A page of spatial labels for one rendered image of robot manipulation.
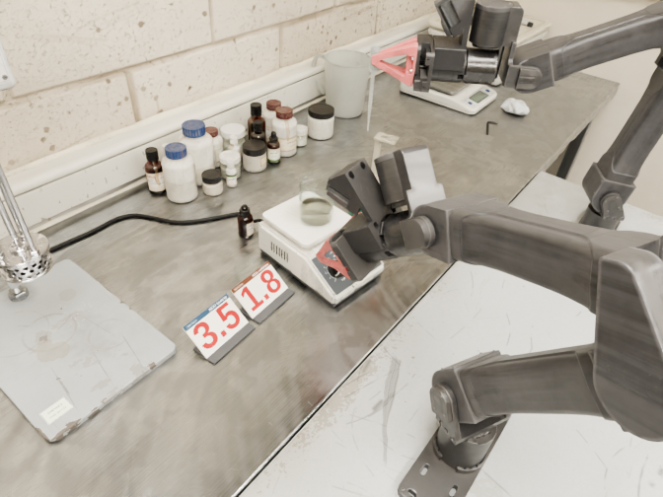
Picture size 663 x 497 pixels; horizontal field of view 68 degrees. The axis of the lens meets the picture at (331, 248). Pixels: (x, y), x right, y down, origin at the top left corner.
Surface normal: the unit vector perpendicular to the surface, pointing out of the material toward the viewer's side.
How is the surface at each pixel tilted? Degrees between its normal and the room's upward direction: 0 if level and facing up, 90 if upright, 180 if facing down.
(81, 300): 0
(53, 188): 90
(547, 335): 0
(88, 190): 90
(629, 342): 90
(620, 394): 90
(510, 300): 0
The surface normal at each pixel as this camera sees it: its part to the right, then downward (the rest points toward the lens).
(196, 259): 0.07, -0.76
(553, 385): -0.93, 0.21
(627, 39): -0.15, 0.60
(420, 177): 0.36, -0.07
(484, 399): -0.79, 0.22
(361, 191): 0.61, -0.14
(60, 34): 0.78, 0.44
